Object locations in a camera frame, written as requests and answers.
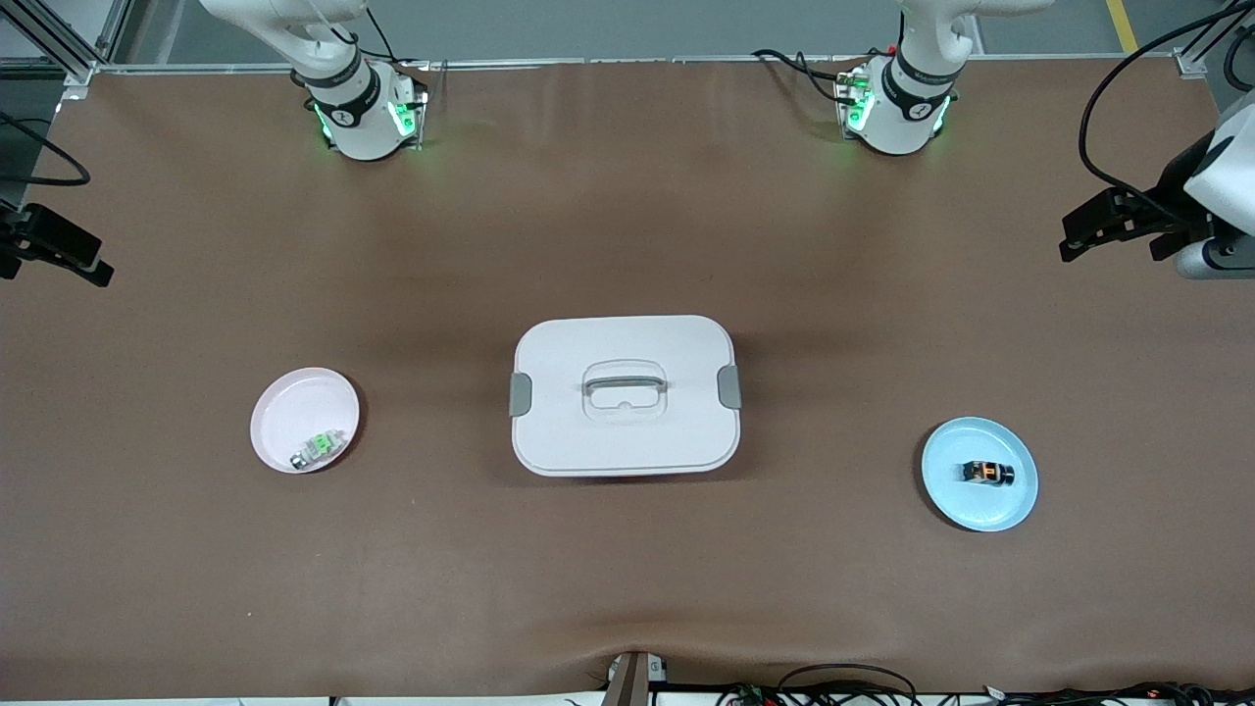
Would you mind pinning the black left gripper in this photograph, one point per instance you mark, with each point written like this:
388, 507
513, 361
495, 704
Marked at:
1170, 199

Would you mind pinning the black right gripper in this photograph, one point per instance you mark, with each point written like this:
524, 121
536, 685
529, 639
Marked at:
12, 238

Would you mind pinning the orange push-button switch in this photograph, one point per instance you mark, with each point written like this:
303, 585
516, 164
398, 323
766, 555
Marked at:
986, 473

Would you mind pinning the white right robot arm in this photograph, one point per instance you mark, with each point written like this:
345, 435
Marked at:
363, 127

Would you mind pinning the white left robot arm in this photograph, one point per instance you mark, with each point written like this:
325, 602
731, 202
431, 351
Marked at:
897, 118

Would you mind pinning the pink round plate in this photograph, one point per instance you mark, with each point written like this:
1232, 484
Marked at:
294, 412

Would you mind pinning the blue round plate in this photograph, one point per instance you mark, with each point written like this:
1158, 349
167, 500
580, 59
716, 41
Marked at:
966, 495

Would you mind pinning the brown table mat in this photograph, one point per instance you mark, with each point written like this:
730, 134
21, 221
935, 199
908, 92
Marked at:
627, 226

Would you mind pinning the white lidded storage box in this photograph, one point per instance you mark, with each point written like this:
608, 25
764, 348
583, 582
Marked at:
625, 412

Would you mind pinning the aluminium frame post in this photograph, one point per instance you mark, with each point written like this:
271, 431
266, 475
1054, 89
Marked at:
1211, 44
59, 39

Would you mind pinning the green push-button switch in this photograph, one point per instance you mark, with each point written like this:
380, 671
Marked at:
317, 448

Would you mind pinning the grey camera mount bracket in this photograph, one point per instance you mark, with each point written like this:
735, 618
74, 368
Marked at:
632, 681

